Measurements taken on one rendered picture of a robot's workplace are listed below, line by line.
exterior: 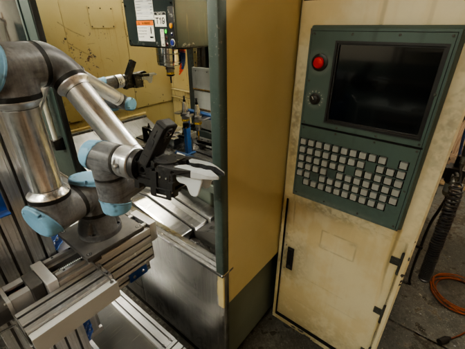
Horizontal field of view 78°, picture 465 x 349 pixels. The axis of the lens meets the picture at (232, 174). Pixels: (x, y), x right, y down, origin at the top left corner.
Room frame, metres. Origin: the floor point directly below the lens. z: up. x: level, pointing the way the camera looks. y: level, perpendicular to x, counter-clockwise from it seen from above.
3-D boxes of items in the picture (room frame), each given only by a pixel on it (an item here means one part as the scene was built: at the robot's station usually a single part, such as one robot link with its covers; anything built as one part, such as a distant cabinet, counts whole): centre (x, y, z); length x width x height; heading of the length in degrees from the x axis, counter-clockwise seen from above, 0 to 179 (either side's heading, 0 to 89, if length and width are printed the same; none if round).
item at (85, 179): (0.86, 0.50, 1.20); 0.13 x 0.12 x 0.14; 156
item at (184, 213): (1.60, 0.52, 0.70); 0.90 x 0.30 x 0.16; 51
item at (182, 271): (1.54, 0.83, 0.40); 2.08 x 0.07 x 0.80; 51
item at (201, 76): (2.39, 0.14, 1.16); 0.48 x 0.05 x 0.51; 51
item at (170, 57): (2.04, 0.42, 1.55); 0.16 x 0.16 x 0.12
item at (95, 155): (0.64, 0.31, 1.43); 0.11 x 0.08 x 0.09; 66
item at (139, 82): (1.83, 0.62, 1.42); 0.12 x 0.08 x 0.09; 138
